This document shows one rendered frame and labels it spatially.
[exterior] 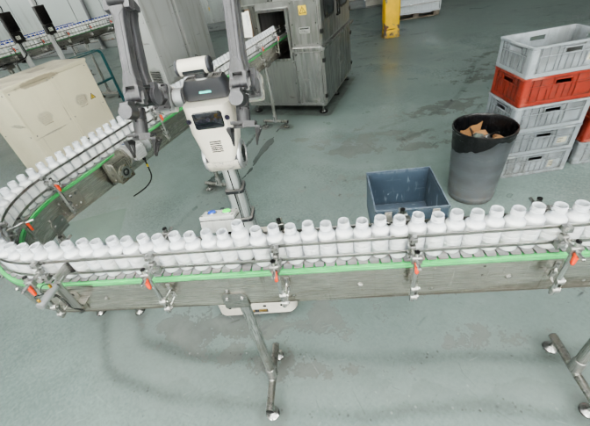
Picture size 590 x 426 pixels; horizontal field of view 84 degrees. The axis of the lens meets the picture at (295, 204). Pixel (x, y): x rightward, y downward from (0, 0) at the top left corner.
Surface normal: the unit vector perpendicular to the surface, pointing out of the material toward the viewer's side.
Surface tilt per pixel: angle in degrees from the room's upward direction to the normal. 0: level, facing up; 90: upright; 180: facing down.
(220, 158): 90
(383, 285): 90
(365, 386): 0
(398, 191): 90
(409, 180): 90
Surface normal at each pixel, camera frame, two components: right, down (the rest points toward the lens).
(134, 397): -0.15, -0.78
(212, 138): -0.02, 0.62
